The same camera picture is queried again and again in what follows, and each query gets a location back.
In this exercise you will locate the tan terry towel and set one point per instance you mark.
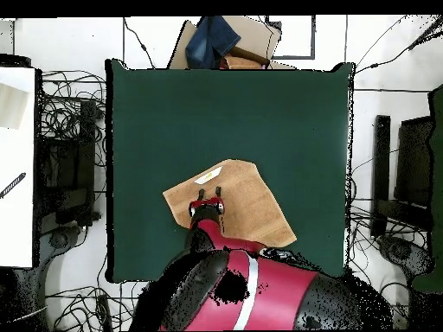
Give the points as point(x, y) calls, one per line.
point(249, 207)

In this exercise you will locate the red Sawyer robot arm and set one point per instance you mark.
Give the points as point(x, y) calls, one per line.
point(270, 294)

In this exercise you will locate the dark green table cloth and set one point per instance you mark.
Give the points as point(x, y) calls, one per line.
point(207, 121)

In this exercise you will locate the black equipment rack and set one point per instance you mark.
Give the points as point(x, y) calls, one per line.
point(86, 155)

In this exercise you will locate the tan towel in box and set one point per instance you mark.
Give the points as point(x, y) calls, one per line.
point(242, 63)

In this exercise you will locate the black round caster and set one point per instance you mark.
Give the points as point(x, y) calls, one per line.
point(59, 239)

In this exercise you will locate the blue jeans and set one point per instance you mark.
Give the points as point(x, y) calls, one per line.
point(207, 41)

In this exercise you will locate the cardboard box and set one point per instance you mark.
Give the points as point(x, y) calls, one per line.
point(256, 34)

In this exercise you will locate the white desk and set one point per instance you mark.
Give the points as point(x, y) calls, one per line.
point(17, 224)

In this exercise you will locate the black ridged tool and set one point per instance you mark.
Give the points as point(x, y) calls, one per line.
point(12, 185)

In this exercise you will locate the wide black stand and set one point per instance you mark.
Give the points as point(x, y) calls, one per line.
point(413, 162)

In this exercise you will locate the beige block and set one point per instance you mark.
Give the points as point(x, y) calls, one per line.
point(12, 107)

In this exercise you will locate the narrow black post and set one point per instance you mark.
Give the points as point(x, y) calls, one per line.
point(380, 173)

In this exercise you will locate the black rectangular floor frame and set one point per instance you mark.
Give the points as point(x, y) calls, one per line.
point(313, 38)

